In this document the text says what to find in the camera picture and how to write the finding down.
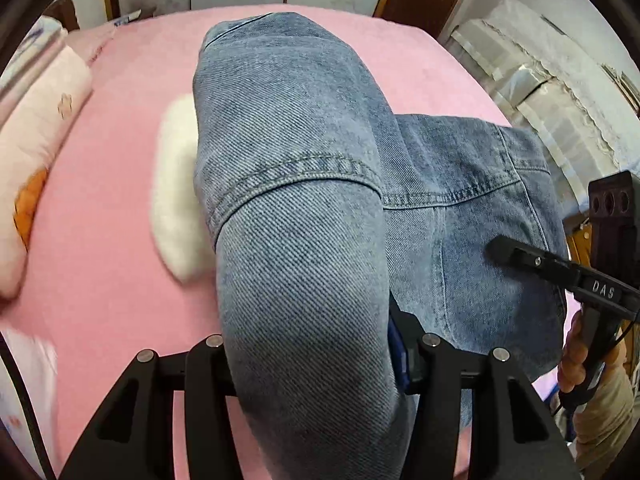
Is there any pink pillow with bag print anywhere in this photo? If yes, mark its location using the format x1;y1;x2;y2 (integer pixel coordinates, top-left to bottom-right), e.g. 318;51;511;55
0;330;60;461

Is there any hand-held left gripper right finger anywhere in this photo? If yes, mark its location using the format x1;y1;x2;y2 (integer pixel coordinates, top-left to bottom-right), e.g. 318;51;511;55
387;297;586;480

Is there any lace covered furniture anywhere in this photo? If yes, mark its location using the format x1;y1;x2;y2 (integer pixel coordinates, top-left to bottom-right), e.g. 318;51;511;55
445;0;640;211

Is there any pink bed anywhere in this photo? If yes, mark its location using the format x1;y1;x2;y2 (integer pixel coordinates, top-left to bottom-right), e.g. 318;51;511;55
0;4;566;480

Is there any person's right forearm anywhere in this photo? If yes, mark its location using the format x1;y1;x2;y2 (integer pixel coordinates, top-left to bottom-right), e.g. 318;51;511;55
570;355;640;480

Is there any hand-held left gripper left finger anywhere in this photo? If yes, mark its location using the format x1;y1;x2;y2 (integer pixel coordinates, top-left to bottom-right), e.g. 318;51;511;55
59;334;238;480

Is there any person's right hand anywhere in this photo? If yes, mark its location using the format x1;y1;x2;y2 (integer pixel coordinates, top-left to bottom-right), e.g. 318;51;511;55
556;310;592;396

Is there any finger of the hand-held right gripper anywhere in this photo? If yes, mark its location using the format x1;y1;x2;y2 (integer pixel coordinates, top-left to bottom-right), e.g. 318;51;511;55
485;235;583;293

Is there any dark wooden headboard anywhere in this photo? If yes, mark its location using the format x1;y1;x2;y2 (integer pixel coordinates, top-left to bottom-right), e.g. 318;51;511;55
44;0;81;32

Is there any white folded fleece garment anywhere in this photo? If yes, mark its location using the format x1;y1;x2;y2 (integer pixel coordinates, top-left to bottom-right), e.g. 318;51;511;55
149;92;221;283

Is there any blue denim jacket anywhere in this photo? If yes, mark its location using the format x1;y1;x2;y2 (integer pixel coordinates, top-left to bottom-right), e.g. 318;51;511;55
191;10;568;480

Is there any pink folded quilt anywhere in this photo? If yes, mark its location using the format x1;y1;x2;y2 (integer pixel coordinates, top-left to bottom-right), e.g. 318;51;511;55
0;45;96;301

